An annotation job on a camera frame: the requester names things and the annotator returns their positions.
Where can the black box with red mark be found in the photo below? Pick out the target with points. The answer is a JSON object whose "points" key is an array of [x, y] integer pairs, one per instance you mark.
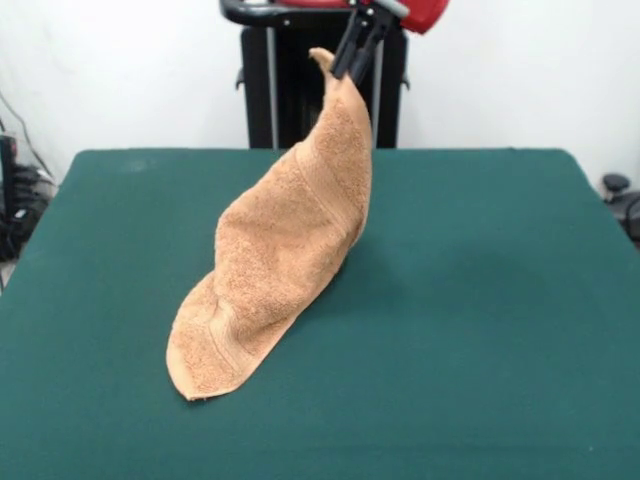
{"points": [[7, 170]]}

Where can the black bag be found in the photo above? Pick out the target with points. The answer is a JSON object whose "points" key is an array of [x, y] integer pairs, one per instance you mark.
{"points": [[15, 235]]}

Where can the red robot base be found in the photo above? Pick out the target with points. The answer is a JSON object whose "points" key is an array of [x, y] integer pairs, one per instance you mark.
{"points": [[315, 2]]}

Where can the peach terry towel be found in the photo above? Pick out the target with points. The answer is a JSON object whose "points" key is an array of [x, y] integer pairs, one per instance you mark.
{"points": [[280, 250]]}

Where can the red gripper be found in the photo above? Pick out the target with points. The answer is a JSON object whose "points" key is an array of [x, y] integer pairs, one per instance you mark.
{"points": [[425, 15]]}

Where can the dark green table cloth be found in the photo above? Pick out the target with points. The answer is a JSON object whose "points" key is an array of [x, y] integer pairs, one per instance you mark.
{"points": [[150, 360]]}

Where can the black office chair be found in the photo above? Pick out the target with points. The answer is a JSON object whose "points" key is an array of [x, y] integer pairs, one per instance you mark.
{"points": [[616, 182]]}

